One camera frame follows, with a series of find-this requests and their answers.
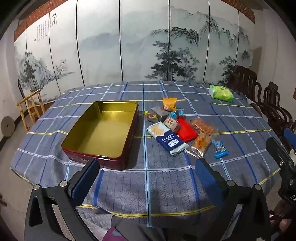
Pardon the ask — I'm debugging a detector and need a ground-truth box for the painted landscape folding screen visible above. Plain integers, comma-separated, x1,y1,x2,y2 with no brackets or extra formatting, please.
14,0,256,103

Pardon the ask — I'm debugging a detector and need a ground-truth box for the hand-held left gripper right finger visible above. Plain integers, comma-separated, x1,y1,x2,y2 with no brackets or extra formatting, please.
195,158,274,241

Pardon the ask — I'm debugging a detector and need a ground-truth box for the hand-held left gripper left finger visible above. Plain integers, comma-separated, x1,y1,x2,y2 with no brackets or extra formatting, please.
25,159,100,241

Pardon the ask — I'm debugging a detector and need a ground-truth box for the clear orange label snack packet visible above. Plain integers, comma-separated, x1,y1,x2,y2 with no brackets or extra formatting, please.
184,133,213,159

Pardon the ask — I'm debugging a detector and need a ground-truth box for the bamboo chair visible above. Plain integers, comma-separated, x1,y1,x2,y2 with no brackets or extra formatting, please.
17,89,46,131

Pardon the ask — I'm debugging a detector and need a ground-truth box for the pink brown snack packet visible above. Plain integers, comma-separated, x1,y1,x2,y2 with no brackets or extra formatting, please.
162,116,180,133

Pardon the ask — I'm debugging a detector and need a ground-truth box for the pink printed cloth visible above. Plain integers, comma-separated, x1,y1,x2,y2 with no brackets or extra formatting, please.
103,227,126,241

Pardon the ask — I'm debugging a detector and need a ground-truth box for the dark grey snack packet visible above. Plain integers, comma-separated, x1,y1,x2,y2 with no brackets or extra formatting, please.
151,106,170,122

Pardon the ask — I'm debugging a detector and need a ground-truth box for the yellow candy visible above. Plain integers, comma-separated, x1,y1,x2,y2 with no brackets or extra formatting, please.
143,110,160,123

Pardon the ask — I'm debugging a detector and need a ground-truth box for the red tin box gold inside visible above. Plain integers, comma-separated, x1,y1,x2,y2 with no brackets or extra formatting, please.
61,100,139,171

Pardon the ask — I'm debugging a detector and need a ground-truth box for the clear peanut packet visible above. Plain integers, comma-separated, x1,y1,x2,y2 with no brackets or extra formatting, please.
191,118,218,137

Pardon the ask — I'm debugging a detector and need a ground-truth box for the red snack packet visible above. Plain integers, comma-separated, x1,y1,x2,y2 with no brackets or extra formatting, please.
176,117,199,143

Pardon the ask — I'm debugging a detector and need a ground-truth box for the green packet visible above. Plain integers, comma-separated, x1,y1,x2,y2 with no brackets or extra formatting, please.
208,85,233,102

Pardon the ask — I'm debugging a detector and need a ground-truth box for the quilted grey cloth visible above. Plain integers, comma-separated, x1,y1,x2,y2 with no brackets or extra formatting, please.
75,205,116,241

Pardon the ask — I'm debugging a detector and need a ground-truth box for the white blue cracker packet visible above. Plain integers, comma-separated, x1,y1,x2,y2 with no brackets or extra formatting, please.
147,122,189,156

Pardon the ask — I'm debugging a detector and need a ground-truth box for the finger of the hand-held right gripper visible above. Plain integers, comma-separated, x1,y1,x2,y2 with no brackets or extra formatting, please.
265,137,296,171
282,128,296,149

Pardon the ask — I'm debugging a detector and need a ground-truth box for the blue plaid tablecloth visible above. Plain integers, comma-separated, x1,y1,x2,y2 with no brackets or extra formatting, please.
10,80,281,227

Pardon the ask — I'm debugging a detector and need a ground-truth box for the small blue snack packet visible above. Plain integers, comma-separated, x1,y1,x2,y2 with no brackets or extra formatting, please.
169,109,185,120

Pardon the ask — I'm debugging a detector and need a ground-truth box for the round grey millstone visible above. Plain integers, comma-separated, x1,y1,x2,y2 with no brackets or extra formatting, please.
1,117,15,138

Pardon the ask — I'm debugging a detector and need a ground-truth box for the clear blue ended candy packet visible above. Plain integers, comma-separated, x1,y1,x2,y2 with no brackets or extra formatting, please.
212,140,229,159

